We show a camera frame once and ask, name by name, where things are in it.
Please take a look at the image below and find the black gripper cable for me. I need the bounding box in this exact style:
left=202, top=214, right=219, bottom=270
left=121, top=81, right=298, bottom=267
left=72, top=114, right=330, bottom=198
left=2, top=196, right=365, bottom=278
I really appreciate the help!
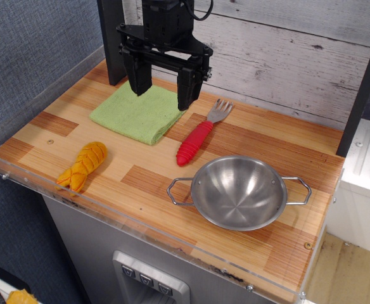
left=180, top=0, right=214, bottom=22

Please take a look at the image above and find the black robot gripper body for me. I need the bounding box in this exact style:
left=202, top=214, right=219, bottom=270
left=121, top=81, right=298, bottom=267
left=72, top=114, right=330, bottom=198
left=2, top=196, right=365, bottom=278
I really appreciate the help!
left=117, top=1, right=213, bottom=80

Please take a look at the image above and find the black frame post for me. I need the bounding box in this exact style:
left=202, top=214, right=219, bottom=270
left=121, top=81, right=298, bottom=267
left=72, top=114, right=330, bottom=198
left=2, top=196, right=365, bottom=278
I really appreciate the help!
left=336, top=59, right=370, bottom=157
left=96, top=0, right=126, bottom=86

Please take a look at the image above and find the red handled metal fork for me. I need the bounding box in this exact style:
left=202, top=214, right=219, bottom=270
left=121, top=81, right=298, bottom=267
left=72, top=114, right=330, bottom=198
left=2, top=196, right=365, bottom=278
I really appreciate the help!
left=176, top=99, right=233, bottom=167

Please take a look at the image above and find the white side cabinet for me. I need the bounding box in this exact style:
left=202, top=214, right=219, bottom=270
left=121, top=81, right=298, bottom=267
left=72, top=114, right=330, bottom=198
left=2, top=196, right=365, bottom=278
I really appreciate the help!
left=326, top=119, right=370, bottom=251

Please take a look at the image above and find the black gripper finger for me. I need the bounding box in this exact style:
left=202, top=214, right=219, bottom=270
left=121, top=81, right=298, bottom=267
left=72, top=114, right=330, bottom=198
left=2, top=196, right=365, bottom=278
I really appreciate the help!
left=177, top=65, right=203, bottom=111
left=122, top=50, right=152, bottom=96

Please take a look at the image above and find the black left frame post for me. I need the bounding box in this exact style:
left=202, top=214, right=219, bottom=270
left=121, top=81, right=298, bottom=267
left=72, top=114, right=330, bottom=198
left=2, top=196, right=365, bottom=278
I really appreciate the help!
left=96, top=0, right=126, bottom=86

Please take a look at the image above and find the orange plush pepper toy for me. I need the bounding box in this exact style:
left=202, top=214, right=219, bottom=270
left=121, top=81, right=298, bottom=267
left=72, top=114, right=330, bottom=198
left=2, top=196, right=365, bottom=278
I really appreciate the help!
left=55, top=142, right=108, bottom=193

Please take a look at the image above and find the grey toy fridge cabinet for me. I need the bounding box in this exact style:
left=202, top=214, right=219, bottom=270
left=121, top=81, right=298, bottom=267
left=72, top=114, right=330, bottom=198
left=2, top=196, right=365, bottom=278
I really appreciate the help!
left=44, top=196, right=270, bottom=303

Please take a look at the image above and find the steel bowl with handles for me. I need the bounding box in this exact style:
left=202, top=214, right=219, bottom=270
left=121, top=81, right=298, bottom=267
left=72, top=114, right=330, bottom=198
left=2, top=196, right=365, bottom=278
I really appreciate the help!
left=167, top=155, right=312, bottom=232

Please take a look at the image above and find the silver ice dispenser panel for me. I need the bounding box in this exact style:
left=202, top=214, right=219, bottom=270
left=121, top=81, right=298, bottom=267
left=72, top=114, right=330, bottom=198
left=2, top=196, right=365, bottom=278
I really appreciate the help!
left=113, top=250, right=191, bottom=303

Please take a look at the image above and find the green folded towel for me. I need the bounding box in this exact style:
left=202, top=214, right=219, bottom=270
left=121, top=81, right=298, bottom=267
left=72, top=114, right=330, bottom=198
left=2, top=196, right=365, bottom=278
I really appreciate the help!
left=89, top=82, right=185, bottom=146

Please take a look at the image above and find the yellow object bottom left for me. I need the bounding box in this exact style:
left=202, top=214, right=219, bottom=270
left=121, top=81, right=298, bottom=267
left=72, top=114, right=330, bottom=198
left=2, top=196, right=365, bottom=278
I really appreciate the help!
left=6, top=289, right=39, bottom=304

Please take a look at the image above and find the clear acrylic guard rail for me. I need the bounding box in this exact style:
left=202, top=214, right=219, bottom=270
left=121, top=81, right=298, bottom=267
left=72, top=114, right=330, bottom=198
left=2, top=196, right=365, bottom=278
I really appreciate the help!
left=0, top=49, right=343, bottom=303

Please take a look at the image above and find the black right frame post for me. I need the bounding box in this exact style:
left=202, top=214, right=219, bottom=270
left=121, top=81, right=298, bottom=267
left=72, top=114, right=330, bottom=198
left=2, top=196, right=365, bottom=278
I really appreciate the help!
left=336, top=59, right=370, bottom=157

